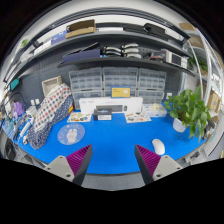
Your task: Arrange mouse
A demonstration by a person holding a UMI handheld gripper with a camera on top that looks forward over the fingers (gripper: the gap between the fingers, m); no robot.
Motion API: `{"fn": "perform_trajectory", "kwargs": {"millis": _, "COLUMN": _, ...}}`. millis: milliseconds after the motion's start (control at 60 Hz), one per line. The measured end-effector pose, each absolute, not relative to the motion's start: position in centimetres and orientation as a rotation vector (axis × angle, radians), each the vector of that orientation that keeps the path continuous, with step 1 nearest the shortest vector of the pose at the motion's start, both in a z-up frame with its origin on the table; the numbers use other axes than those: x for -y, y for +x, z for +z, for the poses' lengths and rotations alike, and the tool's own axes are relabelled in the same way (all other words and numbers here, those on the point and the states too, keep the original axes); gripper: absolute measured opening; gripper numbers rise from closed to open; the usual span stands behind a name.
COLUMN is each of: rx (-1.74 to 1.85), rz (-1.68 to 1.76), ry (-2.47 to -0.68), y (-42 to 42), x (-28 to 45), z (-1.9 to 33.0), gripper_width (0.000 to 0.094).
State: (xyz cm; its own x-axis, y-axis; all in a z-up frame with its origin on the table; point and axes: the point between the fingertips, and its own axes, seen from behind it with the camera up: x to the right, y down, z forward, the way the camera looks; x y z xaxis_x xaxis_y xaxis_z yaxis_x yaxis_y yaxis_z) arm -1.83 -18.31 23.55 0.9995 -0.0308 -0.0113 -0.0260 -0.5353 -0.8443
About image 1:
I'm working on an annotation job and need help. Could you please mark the yellow blue box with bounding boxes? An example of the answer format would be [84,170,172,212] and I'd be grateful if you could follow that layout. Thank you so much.
[111,87,130,98]

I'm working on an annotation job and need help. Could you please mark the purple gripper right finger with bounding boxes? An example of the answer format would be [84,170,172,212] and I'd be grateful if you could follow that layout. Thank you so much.
[135,145,182,184]

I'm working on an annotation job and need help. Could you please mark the right illustrated card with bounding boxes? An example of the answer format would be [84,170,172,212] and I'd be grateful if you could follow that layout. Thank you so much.
[125,113,151,123]

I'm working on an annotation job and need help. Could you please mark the grey wall shelf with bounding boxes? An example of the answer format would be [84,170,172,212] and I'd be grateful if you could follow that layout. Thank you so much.
[58,57,197,77]
[4,32,190,85]

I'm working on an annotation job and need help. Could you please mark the left illustrated card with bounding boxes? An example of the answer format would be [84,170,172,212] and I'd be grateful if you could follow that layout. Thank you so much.
[68,112,91,122]

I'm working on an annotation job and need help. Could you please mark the cardboard box on top shelf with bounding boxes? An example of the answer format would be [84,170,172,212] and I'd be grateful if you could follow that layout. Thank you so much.
[65,20,96,39]

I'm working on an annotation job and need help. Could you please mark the green potted plant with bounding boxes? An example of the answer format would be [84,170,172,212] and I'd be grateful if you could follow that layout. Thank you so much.
[164,86,211,141]

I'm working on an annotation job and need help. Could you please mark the stacked white black items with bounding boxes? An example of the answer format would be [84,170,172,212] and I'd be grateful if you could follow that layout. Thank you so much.
[103,43,141,58]

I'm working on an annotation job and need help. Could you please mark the grey drawer cabinet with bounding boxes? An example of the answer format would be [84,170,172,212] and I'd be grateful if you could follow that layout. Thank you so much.
[137,68,167,104]
[69,67,103,110]
[103,67,138,97]

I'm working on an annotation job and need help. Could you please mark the white wicker basket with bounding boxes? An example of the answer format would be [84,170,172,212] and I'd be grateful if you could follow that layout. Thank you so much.
[42,76,62,96]

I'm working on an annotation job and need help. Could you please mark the white computer mouse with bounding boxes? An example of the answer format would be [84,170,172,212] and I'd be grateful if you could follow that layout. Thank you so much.
[152,139,165,155]

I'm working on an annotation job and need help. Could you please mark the left grey drawer cabinet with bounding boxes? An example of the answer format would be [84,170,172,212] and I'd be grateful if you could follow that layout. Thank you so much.
[69,67,103,110]

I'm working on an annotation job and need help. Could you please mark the white device on shelf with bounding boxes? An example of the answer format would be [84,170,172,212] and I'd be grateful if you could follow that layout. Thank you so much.
[162,49,187,68]

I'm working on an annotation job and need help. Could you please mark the blue desk mat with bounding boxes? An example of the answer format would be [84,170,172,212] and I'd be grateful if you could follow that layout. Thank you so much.
[19,113,204,174]

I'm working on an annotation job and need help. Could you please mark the middle grey drawer cabinet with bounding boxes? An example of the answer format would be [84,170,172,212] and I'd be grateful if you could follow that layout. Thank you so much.
[103,67,138,97]

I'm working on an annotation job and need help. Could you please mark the patterned fabric bag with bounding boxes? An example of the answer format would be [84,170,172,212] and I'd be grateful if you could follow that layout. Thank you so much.
[27,83,73,149]

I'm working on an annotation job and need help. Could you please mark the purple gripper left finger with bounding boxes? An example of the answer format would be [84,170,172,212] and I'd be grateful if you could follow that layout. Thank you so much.
[44,145,93,186]

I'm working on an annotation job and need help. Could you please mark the lower grey wall shelf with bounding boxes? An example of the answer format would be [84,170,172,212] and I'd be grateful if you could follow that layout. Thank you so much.
[58,57,197,77]

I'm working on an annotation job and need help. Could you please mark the round blue mouse pad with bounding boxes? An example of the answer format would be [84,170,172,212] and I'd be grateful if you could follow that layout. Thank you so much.
[57,123,85,145]

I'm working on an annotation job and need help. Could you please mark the white handheld tool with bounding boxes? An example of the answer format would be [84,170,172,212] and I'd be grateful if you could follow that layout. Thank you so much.
[18,115,34,139]

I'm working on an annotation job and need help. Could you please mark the right grey drawer cabinet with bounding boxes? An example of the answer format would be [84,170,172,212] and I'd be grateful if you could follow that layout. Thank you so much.
[137,68,167,104]

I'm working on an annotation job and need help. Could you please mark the long white keyboard box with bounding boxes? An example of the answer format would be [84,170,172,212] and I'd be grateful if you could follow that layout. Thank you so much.
[79,97,143,113]

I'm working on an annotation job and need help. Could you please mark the white tissue pack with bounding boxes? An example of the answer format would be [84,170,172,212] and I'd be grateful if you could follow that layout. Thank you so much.
[142,103,167,117]

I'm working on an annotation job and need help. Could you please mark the small black box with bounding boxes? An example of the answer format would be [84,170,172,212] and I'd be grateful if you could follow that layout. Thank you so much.
[93,108,112,121]

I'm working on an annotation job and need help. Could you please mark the illustrated card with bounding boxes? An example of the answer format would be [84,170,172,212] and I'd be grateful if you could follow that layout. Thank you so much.
[125,113,151,123]
[68,112,91,122]

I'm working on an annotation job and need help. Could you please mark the upper grey wall shelf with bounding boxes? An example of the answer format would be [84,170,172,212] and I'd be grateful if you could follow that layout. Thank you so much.
[4,32,190,85]

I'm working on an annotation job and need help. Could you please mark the dark blue flat box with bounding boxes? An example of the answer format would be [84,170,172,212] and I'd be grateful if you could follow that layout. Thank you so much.
[63,49,100,63]

